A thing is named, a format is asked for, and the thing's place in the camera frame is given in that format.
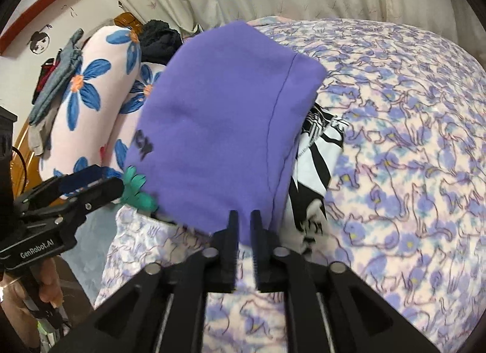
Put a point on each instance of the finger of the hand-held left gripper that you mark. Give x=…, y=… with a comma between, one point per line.
x=79, y=180
x=102, y=191

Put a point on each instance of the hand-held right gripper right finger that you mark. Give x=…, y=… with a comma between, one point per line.
x=265, y=261

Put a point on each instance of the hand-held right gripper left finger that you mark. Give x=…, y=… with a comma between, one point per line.
x=227, y=258

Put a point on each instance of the purple zip hoodie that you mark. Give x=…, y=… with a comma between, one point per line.
x=212, y=121

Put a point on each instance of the person's left hand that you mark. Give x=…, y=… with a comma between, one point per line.
x=47, y=282

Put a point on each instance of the wooden furniture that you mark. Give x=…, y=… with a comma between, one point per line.
x=19, y=136

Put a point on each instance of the black and white printed garment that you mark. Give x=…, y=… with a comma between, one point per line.
x=315, y=163

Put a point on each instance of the black fluffy cloth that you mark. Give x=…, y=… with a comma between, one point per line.
x=157, y=39

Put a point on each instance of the brown item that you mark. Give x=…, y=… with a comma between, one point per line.
x=125, y=18

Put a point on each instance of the purple cat print blanket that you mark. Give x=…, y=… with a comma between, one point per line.
x=398, y=128

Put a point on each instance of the face wall sticker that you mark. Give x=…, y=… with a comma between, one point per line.
x=40, y=42

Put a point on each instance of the red wall shelf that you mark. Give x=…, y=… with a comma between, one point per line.
x=45, y=5

